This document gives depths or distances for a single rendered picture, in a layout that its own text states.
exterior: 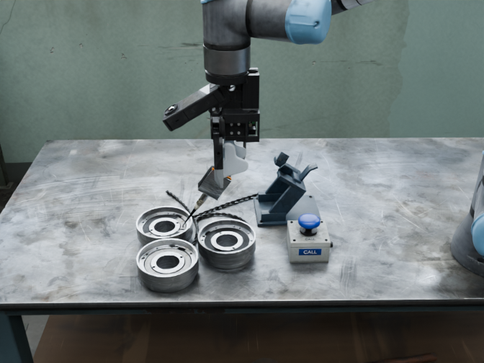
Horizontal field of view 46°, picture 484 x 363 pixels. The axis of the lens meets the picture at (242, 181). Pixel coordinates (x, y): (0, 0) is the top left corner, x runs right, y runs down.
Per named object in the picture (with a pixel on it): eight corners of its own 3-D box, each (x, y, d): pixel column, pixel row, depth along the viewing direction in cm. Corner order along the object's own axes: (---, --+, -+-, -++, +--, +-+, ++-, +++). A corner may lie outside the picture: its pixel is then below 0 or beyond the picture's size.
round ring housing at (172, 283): (176, 303, 93) (175, 284, 91) (125, 283, 98) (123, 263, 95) (210, 267, 101) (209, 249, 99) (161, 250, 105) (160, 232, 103)
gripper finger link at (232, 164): (248, 194, 99) (248, 144, 95) (214, 195, 99) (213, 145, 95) (247, 186, 102) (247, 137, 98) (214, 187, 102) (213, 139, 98)
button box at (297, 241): (289, 263, 102) (290, 241, 100) (286, 239, 108) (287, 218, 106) (334, 263, 102) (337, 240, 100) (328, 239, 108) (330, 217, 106)
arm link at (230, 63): (203, 52, 86) (202, 36, 93) (204, 81, 89) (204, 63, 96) (252, 50, 87) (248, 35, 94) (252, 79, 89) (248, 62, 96)
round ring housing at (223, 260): (266, 247, 106) (266, 229, 104) (236, 279, 98) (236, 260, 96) (218, 230, 111) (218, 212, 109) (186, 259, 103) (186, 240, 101)
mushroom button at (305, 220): (297, 246, 102) (299, 223, 100) (295, 233, 106) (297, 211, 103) (320, 246, 102) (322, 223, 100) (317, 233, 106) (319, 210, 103)
